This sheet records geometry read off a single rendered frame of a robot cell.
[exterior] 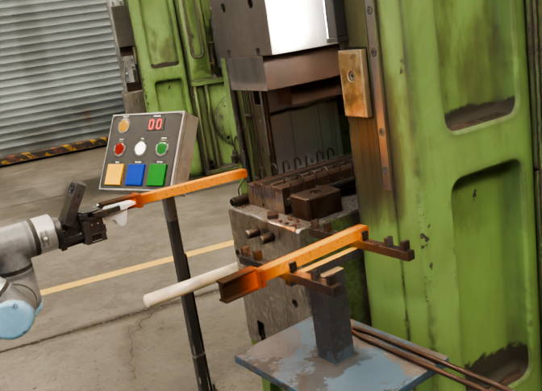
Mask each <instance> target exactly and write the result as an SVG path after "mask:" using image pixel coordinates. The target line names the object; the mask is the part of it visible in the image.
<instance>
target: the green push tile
mask: <svg viewBox="0 0 542 391"><path fill-rule="evenodd" d="M167 168H168V165H167V164H150V166H149V171H148V179H147V184H146V185H147V186H165V178H166V173H167Z"/></svg>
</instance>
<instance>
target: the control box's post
mask: <svg viewBox="0 0 542 391"><path fill-rule="evenodd" d="M162 204H163V208H164V212H165V220H166V222H167V227H168V232H169V239H170V243H171V248H172V253H173V260H174V264H175V269H176V274H177V281H178V283H180V282H182V281H186V280H189V274H188V270H187V266H186V258H185V253H184V248H183V244H182V239H181V232H180V227H179V222H178V216H177V207H176V203H175V198H174V197H169V198H164V199H162ZM181 303H182V307H183V311H184V315H185V320H186V328H187V332H188V336H189V341H190V349H191V353H192V355H194V356H197V355H200V354H202V353H203V352H202V344H201V339H200V335H199V330H198V322H197V318H196V313H195V308H194V301H193V296H192V292H191V293H188V294H185V295H183V296H181ZM192 358H193V356H192ZM193 362H194V370H195V375H196V379H197V383H198V391H210V387H209V383H208V379H207V374H206V365H205V361H204V356H200V357H198V358H197V359H194V358H193Z"/></svg>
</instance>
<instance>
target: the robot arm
mask: <svg viewBox="0 0 542 391"><path fill-rule="evenodd" d="M85 188H86V184H85V183H83V182H81V181H77V180H72V181H71V184H70V186H69V191H68V193H67V196H66V199H65V203H64V205H63V207H62V210H61V213H60V217H59V219H58V218H57V216H52V217H49V216H48V215H47V214H45V215H41V216H39V217H36V218H31V219H28V220H26V221H22V222H20V223H15V224H11V225H9V226H5V227H0V339H7V340H11V339H18V338H20V337H22V336H24V335H25V334H26V333H27V332H28V331H29V330H30V329H31V326H32V324H33V323H34V321H35V316H36V315H37V314H38V313H39V312H40V311H41V310H42V308H43V297H42V295H41V293H40V289H39V286H38V282H37V280H36V276H35V271H34V268H33V264H32V262H31V258H32V257H35V256H39V255H42V254H44V253H47V252H51V251H54V250H56V249H58V248H59V249H61V251H66V250H68V248H67V247H72V246H74V245H77V244H80V243H83V244H86V245H91V244H93V243H97V242H100V241H103V240H105V239H107V236H106V224H105V223H103V221H102V219H103V218H104V220H106V221H107V222H109V221H112V222H113V223H118V225H119V226H124V225H125V224H126V223H127V208H128V207H130V206H133V205H135V203H136V202H135V201H132V200H127V201H124V202H119V203H115V204H112V205H109V206H104V207H103V208H102V209H101V207H100V205H99V204H98V203H95V204H92V205H89V206H83V207H80V208H79V206H80V204H81V200H82V198H83V195H84V193H85ZM99 239H100V240H99ZM95 240H97V241H95ZM93 241H94V242H93Z"/></svg>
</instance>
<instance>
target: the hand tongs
mask: <svg viewBox="0 0 542 391"><path fill-rule="evenodd" d="M351 327H352V334H354V335H355V336H356V337H358V338H360V339H362V340H364V341H366V342H368V343H371V344H372V345H375V346H377V347H379V348H382V349H384V350H386V351H389V352H391V353H393V354H395V355H397V356H400V357H402V358H404V359H406V360H409V361H411V362H413V363H415V364H418V365H420V366H422V367H424V368H427V369H429V370H431V371H433V372H436V373H438V374H440V375H442V376H445V377H447V378H449V379H451V380H453V381H456V382H458V383H461V384H463V385H465V386H468V387H470V388H471V389H475V390H477V391H492V390H489V389H487V388H485V387H482V386H480V385H477V384H475V383H473V382H471V381H468V380H466V379H464V378H462V377H460V376H457V375H455V374H452V373H450V372H447V371H445V370H443V369H441V368H438V367H436V366H434V365H432V364H429V363H427V362H425V361H422V360H420V359H417V358H415V357H414V356H410V355H408V354H406V353H404V352H402V351H399V350H397V349H395V348H392V347H390V346H388V345H385V344H384V343H380V342H378V341H377V340H375V339H371V338H370V337H368V336H366V335H363V334H361V333H360V332H362V333H365V334H367V335H372V336H374V337H376V338H379V339H381V340H384V341H386V342H387V343H391V344H393V345H395V346H397V347H400V348H402V349H405V350H407V351H410V352H412V353H414V354H416V355H418V356H422V357H423V358H426V359H428V360H431V361H433V362H435V363H437V364H440V365H443V366H445V367H446V368H450V369H452V370H454V371H456V372H459V373H461V374H464V375H466V376H469V377H471V378H473V379H475V380H477V381H480V382H482V383H484V384H487V385H489V386H492V387H494V388H496V389H499V390H501V391H517V390H515V389H512V388H510V387H507V386H505V385H502V384H500V383H498V382H496V381H492V380H491V379H488V378H486V377H483V376H481V375H478V374H476V373H474V372H471V371H469V370H467V369H464V368H462V367H459V366H457V365H455V364H452V363H449V362H448V361H445V360H442V359H440V358H438V357H435V356H433V355H430V354H428V353H426V352H424V351H420V350H419V349H416V348H414V347H411V346H409V345H406V344H405V343H401V342H399V341H397V340H395V339H392V338H390V337H387V336H385V335H382V334H379V333H377V332H375V331H371V330H369V329H365V328H363V327H357V326H353V325H352V324H351ZM358 331H359V332H358Z"/></svg>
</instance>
